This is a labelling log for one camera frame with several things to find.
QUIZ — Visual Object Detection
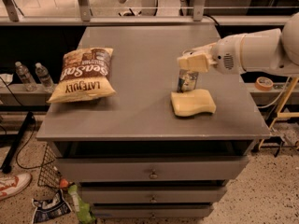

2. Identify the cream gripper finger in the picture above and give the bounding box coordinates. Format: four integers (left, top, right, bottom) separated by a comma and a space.
182, 44, 214, 55
177, 53, 209, 73

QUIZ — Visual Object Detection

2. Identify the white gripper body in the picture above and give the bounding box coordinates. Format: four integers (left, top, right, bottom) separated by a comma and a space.
200, 34, 245, 75

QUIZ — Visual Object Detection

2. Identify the silver blue redbull can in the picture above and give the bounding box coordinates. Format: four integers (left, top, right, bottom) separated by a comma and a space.
177, 69, 198, 92

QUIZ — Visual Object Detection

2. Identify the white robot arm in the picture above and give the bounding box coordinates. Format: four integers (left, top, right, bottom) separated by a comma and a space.
177, 13, 299, 77

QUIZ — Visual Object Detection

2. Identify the yellow sponge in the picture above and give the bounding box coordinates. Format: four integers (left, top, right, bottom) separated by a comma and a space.
171, 89, 216, 117

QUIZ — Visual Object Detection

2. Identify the orange tape roll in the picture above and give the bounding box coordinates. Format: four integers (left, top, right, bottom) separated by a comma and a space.
255, 77, 274, 91

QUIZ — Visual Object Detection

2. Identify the sea salt chips bag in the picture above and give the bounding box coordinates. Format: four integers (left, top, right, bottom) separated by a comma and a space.
49, 48, 116, 104

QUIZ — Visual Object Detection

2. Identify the grey drawer cabinet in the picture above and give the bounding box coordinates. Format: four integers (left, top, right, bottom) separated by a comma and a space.
37, 24, 269, 218

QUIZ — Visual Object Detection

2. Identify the right clear water bottle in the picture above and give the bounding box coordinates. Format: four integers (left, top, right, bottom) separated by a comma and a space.
36, 63, 54, 93

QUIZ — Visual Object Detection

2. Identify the clear water bottle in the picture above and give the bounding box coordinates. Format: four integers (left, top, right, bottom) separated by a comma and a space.
36, 63, 54, 93
15, 62, 37, 91

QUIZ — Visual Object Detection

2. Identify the left clear water bottle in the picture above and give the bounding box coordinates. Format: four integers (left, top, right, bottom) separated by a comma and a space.
15, 62, 37, 91

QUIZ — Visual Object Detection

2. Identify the black stand leg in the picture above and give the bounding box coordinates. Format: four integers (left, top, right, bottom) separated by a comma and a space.
0, 112, 34, 174

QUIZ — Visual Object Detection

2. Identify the green snack bag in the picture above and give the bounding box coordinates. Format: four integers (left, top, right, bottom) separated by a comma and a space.
68, 185, 96, 224

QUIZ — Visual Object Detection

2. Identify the dark crumpled snack bag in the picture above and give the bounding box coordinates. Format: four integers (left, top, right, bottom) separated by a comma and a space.
32, 189, 71, 224

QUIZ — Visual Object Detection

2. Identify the white orange sneaker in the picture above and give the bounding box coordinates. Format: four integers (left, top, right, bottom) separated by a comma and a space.
0, 173, 32, 200

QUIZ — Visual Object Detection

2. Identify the black floor cable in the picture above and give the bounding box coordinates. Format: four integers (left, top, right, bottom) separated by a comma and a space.
0, 77, 56, 170

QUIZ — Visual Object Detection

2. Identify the black wire basket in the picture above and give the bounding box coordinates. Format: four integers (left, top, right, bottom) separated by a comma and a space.
37, 145, 61, 189

